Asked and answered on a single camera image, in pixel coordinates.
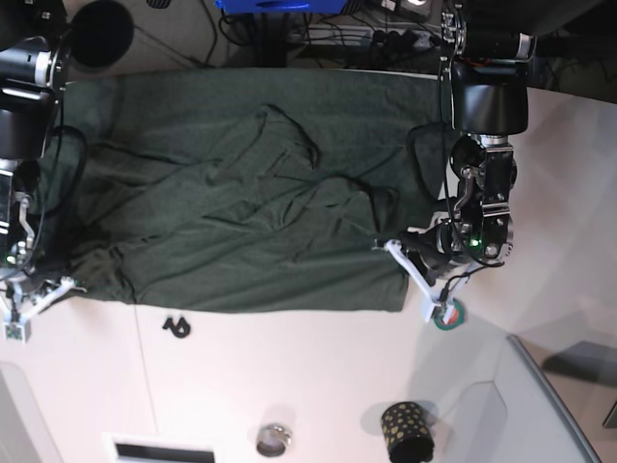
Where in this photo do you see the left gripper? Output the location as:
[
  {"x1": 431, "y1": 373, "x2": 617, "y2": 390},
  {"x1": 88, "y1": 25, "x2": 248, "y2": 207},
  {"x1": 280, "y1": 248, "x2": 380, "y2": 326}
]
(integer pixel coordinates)
[{"x1": 399, "y1": 226, "x2": 471, "y2": 286}]

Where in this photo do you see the green tape roll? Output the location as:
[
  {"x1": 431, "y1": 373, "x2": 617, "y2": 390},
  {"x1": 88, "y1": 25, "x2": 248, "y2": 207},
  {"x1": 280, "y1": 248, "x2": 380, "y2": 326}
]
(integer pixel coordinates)
[{"x1": 433, "y1": 298, "x2": 467, "y2": 331}]

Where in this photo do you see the dark green t-shirt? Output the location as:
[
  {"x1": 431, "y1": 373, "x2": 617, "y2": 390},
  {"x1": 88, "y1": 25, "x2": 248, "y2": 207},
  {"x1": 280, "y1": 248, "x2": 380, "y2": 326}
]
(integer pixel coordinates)
[{"x1": 41, "y1": 68, "x2": 443, "y2": 313}]

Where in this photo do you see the small black clip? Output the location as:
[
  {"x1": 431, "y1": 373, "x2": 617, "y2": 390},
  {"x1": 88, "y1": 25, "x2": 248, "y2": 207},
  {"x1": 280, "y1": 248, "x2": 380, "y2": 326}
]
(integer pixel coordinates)
[{"x1": 162, "y1": 316, "x2": 192, "y2": 339}]

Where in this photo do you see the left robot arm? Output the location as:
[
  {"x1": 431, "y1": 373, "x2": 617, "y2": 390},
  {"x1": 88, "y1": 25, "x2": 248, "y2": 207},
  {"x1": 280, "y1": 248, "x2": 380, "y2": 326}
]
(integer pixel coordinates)
[{"x1": 399, "y1": 1, "x2": 536, "y2": 286}]

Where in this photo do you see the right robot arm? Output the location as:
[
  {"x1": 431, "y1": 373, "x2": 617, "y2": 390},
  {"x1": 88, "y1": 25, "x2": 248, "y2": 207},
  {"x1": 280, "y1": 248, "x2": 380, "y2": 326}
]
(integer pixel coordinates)
[{"x1": 1, "y1": 1, "x2": 72, "y2": 282}]

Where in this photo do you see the black gold-dotted cup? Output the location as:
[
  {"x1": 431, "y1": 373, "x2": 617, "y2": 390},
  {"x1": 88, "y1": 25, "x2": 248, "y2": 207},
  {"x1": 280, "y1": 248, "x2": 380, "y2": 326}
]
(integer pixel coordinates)
[{"x1": 381, "y1": 401, "x2": 435, "y2": 463}]

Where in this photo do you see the white power strip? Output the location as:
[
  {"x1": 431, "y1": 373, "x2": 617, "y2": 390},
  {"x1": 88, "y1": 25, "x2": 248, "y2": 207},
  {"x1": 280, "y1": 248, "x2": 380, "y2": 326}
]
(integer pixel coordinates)
[{"x1": 370, "y1": 28, "x2": 447, "y2": 52}]

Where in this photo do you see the silver tape roll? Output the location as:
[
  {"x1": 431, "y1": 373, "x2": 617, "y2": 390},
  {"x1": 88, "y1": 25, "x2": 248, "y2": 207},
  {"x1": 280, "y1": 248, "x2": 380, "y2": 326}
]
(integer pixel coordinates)
[{"x1": 255, "y1": 423, "x2": 293, "y2": 458}]

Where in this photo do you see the blue plastic box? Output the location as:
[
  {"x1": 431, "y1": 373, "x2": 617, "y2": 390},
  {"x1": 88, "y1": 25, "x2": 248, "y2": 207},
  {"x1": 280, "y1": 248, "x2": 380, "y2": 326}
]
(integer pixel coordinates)
[{"x1": 214, "y1": 0, "x2": 347, "y2": 14}]

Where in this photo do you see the white slotted tray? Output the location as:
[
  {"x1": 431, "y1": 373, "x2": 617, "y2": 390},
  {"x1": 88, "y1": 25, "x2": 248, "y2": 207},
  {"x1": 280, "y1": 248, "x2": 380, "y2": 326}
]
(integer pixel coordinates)
[{"x1": 101, "y1": 432, "x2": 225, "y2": 462}]

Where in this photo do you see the round black stand base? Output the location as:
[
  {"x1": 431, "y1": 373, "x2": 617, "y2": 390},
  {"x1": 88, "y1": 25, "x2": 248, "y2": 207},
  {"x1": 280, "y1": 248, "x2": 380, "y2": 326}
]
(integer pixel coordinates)
[{"x1": 70, "y1": 0, "x2": 135, "y2": 69}]

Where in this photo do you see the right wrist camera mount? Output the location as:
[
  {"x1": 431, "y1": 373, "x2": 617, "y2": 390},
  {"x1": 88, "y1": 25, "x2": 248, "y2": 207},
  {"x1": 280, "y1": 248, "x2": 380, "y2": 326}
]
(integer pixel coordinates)
[{"x1": 1, "y1": 276, "x2": 87, "y2": 343}]

